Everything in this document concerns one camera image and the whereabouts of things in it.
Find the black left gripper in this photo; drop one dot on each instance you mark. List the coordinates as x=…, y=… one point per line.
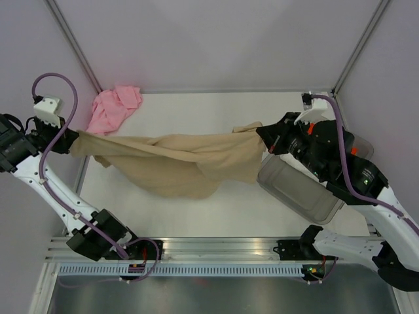
x=65, y=142

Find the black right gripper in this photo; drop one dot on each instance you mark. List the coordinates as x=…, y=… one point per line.
x=273, y=135

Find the beige t shirt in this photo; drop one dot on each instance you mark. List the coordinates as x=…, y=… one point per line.
x=177, y=165

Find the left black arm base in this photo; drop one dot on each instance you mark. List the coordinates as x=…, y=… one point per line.
x=146, y=250

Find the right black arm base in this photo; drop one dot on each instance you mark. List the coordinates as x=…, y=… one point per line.
x=298, y=250

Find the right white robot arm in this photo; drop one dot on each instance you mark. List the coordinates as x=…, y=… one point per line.
x=325, y=150

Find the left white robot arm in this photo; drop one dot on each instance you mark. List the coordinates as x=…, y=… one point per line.
x=94, y=233

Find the clear grey plastic bin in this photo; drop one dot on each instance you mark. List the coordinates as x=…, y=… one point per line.
x=285, y=178

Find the pink crumpled t shirt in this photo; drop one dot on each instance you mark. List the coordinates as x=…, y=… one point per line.
x=111, y=108

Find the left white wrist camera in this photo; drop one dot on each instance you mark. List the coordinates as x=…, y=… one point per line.
x=47, y=109

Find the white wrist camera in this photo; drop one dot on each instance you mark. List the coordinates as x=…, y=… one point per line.
x=314, y=106
x=47, y=109

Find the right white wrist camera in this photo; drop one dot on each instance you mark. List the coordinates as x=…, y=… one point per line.
x=314, y=106

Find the white slotted cable duct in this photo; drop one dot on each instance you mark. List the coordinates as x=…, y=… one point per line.
x=184, y=270

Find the aluminium front rail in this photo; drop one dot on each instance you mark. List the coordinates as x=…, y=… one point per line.
x=178, y=250

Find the right aluminium frame post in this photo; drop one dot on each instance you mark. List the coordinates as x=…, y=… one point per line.
x=367, y=33

